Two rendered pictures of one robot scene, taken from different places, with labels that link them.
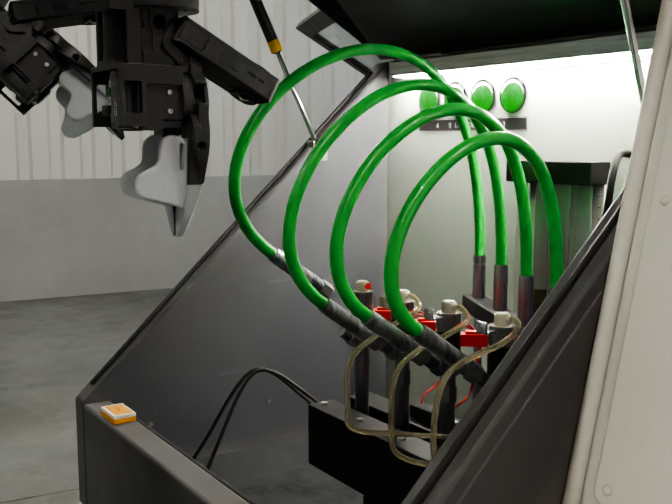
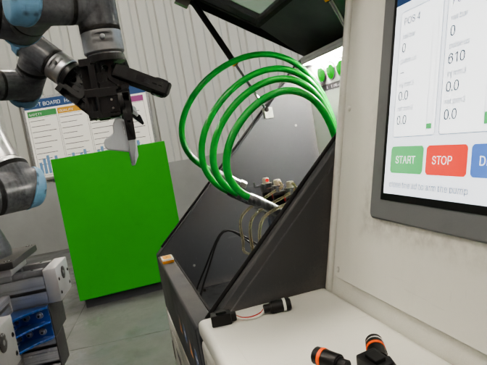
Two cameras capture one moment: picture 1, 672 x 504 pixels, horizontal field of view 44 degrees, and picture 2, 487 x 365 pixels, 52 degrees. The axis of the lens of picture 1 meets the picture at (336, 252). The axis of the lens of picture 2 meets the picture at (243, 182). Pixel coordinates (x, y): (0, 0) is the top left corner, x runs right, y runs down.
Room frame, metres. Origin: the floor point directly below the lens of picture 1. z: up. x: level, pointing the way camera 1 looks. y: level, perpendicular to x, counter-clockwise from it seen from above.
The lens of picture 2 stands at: (-0.08, -0.37, 1.26)
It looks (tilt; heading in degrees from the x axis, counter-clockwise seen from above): 6 degrees down; 20
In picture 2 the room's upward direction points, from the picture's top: 10 degrees counter-clockwise
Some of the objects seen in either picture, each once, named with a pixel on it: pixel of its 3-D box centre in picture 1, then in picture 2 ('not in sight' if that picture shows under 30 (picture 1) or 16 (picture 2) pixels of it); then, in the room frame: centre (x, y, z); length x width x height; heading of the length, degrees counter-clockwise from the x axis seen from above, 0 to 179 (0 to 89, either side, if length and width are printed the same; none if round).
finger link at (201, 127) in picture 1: (189, 135); (127, 117); (0.75, 0.13, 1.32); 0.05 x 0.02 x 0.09; 34
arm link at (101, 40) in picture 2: not in sight; (103, 45); (0.76, 0.15, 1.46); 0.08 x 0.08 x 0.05
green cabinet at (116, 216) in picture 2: not in sight; (121, 218); (3.92, 2.31, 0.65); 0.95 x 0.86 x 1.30; 125
